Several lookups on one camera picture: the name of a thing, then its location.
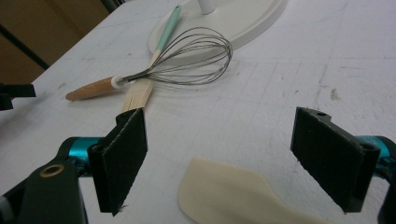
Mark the white grid mat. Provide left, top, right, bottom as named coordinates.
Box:
left=0, top=0, right=396, bottom=224

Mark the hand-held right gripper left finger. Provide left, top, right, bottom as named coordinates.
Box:
left=87, top=107, right=149, bottom=217

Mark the black metal frame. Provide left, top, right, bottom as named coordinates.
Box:
left=0, top=23, right=50, bottom=71

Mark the white utensil rack stand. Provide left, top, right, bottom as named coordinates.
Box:
left=148, top=0, right=289, bottom=63

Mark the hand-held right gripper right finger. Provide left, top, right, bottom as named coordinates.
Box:
left=290, top=106, right=381, bottom=215

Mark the wire whisk with wooden handle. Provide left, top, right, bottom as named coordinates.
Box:
left=64, top=26, right=233, bottom=102

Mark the cream spatula with mint handle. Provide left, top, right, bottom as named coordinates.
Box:
left=177, top=157, right=337, bottom=224

